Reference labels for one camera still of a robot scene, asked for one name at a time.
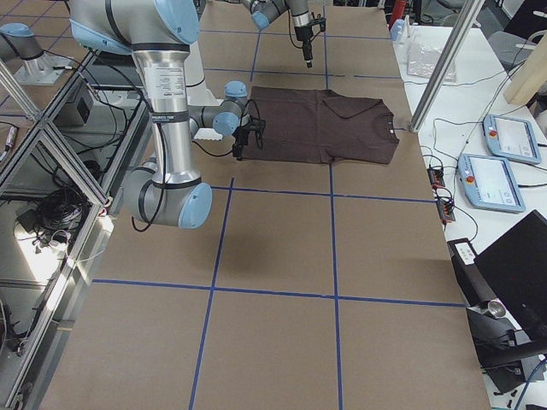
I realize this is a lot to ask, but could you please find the grey control box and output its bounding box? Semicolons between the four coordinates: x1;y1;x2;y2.
54;90;93;126

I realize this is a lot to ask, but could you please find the light blue white bottle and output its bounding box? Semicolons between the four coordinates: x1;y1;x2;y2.
390;19;406;43

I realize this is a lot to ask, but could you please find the far teach pendant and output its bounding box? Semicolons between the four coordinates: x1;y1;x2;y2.
482;114;542;165

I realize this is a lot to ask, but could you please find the black laptop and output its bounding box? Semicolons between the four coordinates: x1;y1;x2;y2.
475;210;546;340

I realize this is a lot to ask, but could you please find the aluminium frame table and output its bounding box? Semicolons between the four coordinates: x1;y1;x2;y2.
1;50;150;409

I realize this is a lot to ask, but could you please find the far black orange connector box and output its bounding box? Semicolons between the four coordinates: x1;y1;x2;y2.
426;167;445;189

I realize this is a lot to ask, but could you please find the red fire extinguisher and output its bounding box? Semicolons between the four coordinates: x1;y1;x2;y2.
389;0;407;28

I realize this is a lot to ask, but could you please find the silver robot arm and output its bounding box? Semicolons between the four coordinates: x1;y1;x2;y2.
240;0;314;68
70;1;249;229

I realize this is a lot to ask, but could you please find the tangled black cables bundle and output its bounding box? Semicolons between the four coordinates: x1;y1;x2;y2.
12;187;91;257

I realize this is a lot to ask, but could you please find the black orange connector box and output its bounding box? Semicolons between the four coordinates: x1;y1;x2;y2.
436;197;456;225
426;167;445;189

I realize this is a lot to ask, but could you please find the white pedestal column base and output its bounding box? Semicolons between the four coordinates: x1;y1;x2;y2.
164;0;230;142

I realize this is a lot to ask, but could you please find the teach pendant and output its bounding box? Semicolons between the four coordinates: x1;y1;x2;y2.
457;154;526;214
482;114;542;165

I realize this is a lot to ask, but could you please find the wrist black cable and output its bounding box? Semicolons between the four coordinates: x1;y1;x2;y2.
288;8;327;50
130;98;268;234

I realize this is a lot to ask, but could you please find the black box white label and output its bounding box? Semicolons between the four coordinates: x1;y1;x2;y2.
447;238;497;307

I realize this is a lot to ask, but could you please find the aluminium frame post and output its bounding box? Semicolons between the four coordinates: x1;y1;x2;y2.
409;0;485;132

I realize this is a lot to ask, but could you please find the near black orange connector box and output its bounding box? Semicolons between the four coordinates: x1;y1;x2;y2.
436;197;456;225

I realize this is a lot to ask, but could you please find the dark brown t-shirt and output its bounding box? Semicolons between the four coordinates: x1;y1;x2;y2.
243;86;399;164

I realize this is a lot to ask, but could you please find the near teach pendant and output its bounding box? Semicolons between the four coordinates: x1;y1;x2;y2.
457;154;526;214

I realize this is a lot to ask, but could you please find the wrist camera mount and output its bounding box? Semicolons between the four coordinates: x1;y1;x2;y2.
248;117;266;138
309;15;326;32

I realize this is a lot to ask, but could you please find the black stand base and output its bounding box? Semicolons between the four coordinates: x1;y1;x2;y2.
466;309;546;393

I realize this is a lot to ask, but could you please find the clear plastic bag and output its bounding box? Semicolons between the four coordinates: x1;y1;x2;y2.
407;43;443;79

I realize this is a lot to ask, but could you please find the wooden beam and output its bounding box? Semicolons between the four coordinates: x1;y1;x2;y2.
503;31;547;105

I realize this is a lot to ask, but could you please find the silver metal cup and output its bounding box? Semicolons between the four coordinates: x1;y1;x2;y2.
480;300;507;319

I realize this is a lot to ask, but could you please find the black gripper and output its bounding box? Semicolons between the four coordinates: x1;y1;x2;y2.
232;124;251;159
294;25;313;68

